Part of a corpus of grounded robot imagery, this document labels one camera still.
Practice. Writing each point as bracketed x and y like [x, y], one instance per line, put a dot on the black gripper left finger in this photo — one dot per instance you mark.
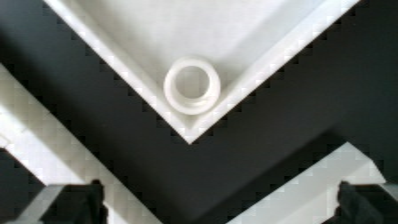
[69, 204]

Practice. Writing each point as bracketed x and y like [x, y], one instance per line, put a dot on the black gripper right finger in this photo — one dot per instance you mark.
[369, 204]

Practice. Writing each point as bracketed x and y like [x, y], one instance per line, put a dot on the white square tabletop part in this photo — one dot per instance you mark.
[196, 49]

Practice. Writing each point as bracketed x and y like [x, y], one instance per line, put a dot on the white right fence piece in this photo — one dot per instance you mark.
[303, 202]

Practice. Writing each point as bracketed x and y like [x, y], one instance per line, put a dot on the white front fence rail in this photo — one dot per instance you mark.
[53, 154]

